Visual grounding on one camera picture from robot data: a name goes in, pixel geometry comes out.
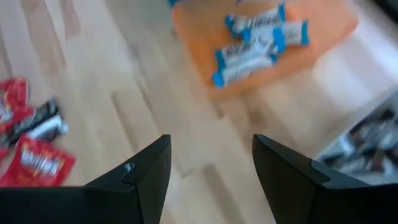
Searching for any dark silver Hershey's bar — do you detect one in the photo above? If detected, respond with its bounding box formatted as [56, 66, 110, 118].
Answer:
[318, 146, 389, 177]
[27, 114, 70, 141]
[345, 108, 398, 150]
[7, 98, 60, 146]

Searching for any white plastic bin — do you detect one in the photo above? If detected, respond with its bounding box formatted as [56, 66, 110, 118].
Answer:
[312, 18, 398, 186]

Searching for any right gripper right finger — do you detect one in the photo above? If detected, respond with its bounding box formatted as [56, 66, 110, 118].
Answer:
[252, 134, 398, 224]

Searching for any orange plastic bin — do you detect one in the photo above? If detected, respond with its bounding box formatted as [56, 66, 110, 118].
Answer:
[170, 0, 358, 100]

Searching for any red Skittles bag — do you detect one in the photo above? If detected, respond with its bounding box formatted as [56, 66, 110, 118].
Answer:
[0, 77, 35, 135]
[0, 134, 77, 187]

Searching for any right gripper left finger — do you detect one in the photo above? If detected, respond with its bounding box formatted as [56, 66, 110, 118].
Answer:
[0, 134, 172, 224]

